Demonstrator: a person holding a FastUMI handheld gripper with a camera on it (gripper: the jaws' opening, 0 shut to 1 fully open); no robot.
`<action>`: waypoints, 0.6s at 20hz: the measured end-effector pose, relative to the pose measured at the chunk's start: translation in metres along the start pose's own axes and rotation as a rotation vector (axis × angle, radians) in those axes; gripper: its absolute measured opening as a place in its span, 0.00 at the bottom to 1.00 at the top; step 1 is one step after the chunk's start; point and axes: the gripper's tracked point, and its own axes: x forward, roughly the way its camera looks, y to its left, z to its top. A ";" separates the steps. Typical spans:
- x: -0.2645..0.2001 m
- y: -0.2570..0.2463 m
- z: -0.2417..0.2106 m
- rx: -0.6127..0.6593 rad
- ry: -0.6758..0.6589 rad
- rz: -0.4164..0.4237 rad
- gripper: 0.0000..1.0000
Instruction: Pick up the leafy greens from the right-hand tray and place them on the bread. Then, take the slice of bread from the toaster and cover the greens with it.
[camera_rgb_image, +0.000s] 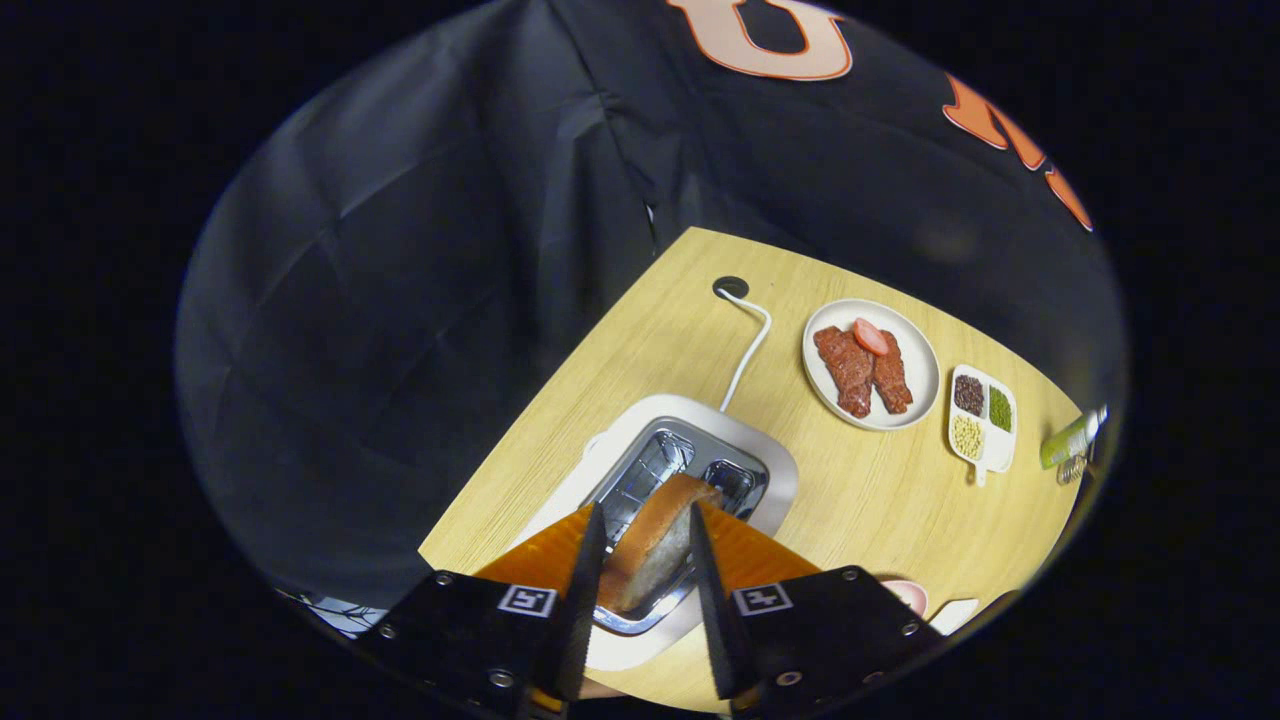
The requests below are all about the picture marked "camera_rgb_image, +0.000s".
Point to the round white plate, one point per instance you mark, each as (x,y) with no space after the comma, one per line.
(920,370)

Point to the green label bottle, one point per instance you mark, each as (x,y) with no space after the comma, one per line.
(1070,440)

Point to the white rectangular plate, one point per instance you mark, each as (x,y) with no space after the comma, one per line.
(953,615)

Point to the white toaster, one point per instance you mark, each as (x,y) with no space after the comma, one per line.
(770,450)

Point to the pile of green beans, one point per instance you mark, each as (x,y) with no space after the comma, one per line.
(1000,408)

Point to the pile of yellow beans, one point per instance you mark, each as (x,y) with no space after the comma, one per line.
(968,437)

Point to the pink plate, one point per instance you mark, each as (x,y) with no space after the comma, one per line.
(908,595)

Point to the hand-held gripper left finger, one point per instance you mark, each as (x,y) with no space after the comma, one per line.
(585,600)

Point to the white divided dish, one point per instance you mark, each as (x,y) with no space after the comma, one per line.
(998,450)

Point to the red sausage slice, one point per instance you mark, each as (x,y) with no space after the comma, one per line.
(871,337)

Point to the pile of dark beans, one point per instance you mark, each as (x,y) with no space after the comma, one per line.
(969,395)

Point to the toasted bread slice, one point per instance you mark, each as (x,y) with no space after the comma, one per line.
(650,540)

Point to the black backdrop cloth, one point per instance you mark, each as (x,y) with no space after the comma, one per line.
(400,300)

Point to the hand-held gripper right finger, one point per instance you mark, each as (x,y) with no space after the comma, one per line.
(712,600)

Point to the brown meat piece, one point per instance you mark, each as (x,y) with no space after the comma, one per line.
(845,370)
(892,380)

